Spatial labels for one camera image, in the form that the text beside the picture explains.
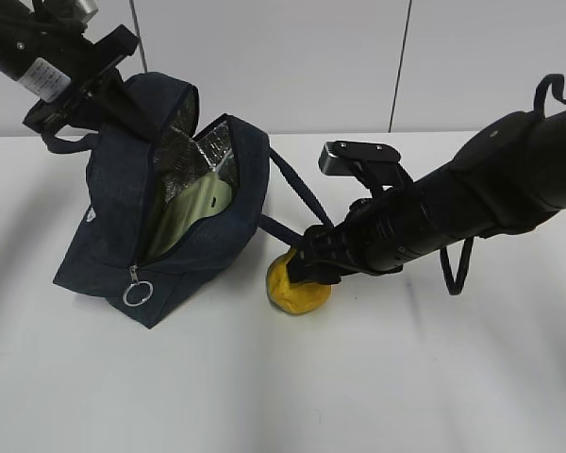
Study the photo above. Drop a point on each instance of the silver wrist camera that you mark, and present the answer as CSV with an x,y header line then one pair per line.
x,y
77,10
375,165

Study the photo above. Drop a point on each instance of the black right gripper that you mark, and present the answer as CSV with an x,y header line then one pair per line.
x,y
327,254

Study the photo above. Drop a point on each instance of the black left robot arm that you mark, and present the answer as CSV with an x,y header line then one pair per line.
x,y
22,38

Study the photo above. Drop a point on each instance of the yellow pear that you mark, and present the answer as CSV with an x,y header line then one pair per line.
x,y
293,298

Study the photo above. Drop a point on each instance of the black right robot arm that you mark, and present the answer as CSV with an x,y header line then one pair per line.
x,y
506,180

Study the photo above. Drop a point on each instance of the dark blue lunch bag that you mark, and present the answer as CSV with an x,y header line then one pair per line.
x,y
130,181

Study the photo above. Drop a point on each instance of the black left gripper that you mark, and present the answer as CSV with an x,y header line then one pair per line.
x,y
71,79

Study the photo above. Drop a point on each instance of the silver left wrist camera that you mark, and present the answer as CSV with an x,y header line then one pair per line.
x,y
77,10

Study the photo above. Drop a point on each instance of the green lidded food container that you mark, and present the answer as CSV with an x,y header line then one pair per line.
x,y
207,196

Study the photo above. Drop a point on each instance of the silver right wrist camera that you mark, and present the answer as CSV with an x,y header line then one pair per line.
x,y
375,165

